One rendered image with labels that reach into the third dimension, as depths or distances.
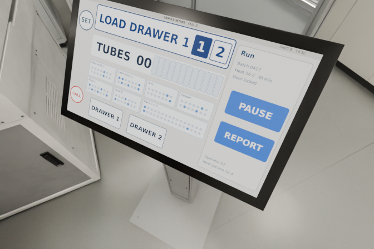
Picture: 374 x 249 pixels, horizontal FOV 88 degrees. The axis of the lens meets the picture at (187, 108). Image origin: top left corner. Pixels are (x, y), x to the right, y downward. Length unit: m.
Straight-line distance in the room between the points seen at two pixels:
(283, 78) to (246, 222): 1.17
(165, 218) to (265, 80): 1.14
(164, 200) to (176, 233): 0.19
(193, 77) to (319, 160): 1.49
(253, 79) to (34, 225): 1.54
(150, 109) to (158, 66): 0.09
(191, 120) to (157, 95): 0.09
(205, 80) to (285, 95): 0.14
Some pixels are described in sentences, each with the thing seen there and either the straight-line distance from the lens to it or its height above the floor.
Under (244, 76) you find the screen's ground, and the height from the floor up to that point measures 1.13.
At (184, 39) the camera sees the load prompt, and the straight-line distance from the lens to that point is 0.38.
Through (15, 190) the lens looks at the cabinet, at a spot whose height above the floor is 0.31.
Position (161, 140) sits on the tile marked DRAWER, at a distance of 0.42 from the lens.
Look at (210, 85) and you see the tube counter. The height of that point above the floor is 1.11.
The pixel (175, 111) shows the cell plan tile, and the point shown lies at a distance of 0.39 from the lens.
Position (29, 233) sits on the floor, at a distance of 1.66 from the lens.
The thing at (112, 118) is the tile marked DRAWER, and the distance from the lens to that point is 0.47.
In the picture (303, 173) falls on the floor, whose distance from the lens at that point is 1.66.
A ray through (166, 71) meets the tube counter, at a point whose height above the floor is 1.11.
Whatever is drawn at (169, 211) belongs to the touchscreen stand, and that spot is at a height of 0.04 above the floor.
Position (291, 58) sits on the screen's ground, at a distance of 0.35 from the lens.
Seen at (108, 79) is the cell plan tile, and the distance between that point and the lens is 0.47.
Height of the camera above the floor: 1.37
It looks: 53 degrees down
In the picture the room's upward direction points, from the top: straight up
